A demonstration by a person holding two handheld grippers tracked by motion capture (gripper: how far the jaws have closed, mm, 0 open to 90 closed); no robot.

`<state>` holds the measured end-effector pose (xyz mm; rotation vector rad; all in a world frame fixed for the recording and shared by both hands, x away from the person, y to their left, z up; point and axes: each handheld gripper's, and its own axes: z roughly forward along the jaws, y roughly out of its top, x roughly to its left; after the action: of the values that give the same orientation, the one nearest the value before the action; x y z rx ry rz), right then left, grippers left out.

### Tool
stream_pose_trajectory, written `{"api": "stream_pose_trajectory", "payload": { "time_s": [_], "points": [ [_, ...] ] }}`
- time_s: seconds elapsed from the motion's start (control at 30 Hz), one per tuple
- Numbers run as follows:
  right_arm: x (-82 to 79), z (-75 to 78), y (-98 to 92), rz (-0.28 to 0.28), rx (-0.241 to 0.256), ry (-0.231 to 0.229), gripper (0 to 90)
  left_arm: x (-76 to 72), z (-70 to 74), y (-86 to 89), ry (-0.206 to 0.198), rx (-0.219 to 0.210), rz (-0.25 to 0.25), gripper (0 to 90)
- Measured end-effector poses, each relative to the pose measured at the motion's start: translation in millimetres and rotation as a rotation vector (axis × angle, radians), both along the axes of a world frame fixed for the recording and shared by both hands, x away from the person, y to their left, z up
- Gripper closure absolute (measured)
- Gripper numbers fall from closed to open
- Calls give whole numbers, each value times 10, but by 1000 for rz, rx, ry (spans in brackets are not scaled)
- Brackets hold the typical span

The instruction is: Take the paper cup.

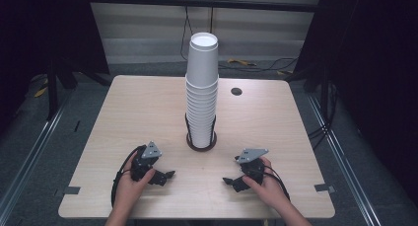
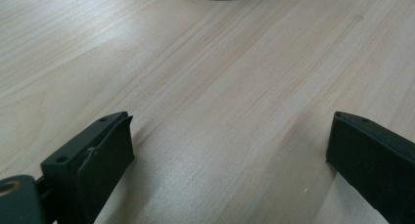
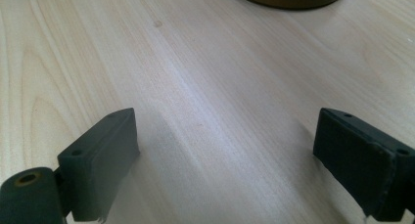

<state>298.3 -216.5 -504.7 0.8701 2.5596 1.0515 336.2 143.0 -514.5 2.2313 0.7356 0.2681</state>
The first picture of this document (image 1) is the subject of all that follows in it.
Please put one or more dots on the grey tape strip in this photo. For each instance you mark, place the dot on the grey tape strip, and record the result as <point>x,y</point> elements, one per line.
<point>72,190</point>
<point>323,188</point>

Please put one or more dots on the stack of white cups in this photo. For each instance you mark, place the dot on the stack of white cups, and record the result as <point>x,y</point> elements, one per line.
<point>202,64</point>

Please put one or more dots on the black metal stand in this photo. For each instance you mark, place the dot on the black metal stand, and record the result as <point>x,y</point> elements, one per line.
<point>52,91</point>

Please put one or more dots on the black curtain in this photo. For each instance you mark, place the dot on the black curtain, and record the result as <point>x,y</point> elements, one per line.
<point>49,28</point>
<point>371,71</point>

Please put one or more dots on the round dark table grommet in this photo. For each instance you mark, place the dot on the round dark table grommet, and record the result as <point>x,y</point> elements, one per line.
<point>236,91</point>

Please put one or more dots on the black horizontal frame bar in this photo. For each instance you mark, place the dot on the black horizontal frame bar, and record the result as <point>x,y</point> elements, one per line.
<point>230,4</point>

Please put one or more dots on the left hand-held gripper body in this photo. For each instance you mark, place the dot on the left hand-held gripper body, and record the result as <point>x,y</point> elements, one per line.
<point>148,153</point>

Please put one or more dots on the person's left hand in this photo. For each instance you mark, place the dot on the person's left hand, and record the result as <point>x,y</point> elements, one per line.
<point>129,189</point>

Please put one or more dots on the person's right hand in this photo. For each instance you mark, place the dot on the person's right hand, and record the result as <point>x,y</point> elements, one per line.
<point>269,189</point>

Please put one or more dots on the yellow floor tape piece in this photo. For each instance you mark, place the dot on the yellow floor tape piece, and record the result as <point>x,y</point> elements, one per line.
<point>41,91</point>
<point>241,62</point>

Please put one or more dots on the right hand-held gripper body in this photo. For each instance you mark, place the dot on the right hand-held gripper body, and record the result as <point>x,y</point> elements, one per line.
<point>252,166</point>

